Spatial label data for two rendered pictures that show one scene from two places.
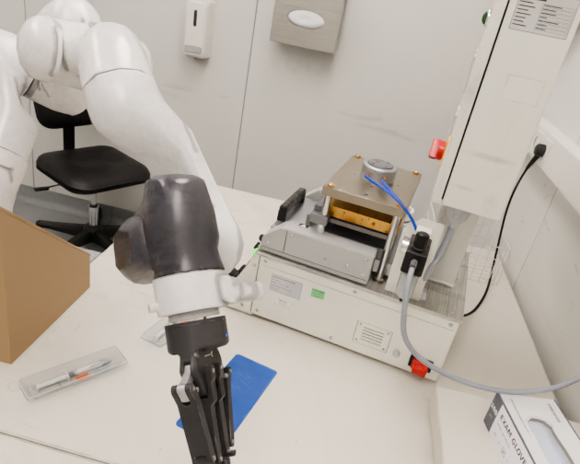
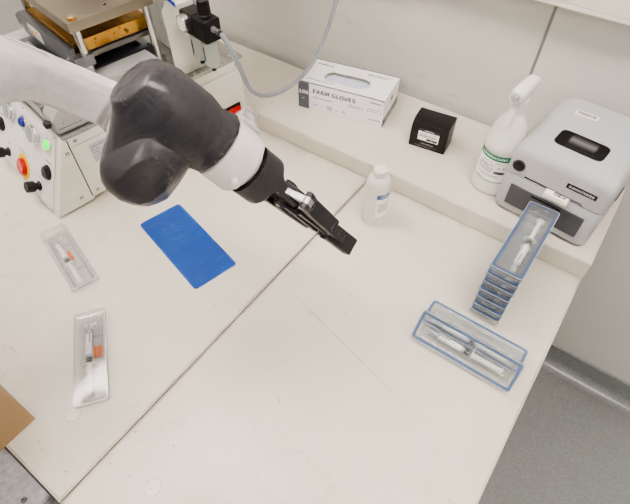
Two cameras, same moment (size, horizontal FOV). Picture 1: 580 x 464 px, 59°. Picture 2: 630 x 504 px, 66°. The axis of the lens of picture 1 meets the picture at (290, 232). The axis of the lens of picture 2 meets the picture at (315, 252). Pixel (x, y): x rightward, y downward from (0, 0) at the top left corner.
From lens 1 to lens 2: 0.52 m
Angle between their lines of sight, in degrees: 51
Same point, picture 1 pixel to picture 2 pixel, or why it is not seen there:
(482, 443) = (315, 115)
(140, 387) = (137, 306)
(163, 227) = (193, 118)
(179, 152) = (40, 68)
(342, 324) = not seen: hidden behind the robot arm
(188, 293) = (251, 146)
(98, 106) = not seen: outside the picture
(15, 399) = (92, 415)
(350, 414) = not seen: hidden behind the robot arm
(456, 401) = (277, 110)
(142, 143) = (3, 87)
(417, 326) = (217, 85)
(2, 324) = (1, 401)
